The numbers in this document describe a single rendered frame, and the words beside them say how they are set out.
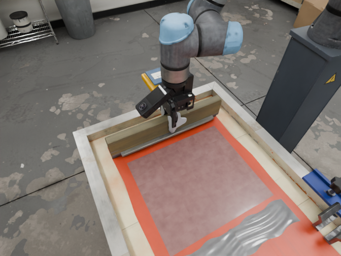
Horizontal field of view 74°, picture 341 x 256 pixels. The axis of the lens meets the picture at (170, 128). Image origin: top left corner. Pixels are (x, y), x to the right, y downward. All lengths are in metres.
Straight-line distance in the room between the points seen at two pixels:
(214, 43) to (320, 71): 0.45
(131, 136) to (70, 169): 1.34
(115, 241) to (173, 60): 0.45
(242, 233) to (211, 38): 0.49
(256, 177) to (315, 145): 1.60
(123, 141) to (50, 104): 1.94
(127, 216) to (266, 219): 0.38
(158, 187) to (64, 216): 1.21
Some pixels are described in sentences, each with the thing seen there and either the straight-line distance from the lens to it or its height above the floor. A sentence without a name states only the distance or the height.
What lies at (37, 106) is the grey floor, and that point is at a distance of 2.61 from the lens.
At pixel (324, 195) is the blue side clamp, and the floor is 1.00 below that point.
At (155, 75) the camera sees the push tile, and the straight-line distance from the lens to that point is 1.02.
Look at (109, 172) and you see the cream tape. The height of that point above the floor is 0.96.
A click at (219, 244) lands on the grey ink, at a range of 0.65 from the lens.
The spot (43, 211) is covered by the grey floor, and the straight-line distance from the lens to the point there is 1.90.
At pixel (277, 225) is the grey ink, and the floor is 0.96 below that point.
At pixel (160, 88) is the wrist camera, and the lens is 0.63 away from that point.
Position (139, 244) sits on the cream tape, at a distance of 0.64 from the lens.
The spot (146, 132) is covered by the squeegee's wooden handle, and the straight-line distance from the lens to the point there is 0.70.
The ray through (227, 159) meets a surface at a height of 0.96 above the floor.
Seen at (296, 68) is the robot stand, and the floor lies 1.09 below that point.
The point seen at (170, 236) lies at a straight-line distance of 0.64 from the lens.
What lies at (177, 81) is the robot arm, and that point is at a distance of 0.58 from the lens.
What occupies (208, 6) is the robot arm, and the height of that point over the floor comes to 1.34.
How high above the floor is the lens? 1.58
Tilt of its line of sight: 50 degrees down
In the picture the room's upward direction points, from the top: straight up
